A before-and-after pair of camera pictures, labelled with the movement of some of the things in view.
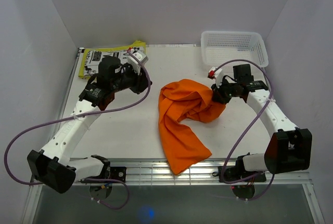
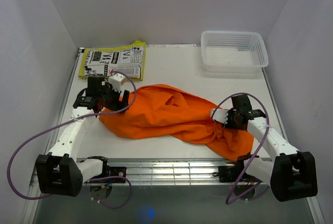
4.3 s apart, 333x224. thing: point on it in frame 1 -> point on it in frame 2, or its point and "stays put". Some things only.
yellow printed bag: [89, 59] stays put
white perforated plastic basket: [219, 47] stays put
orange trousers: [180, 100] -> [156, 110]
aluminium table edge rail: [154, 170] stays put
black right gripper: [217, 92] -> [229, 125]
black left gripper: [141, 82] -> [118, 105]
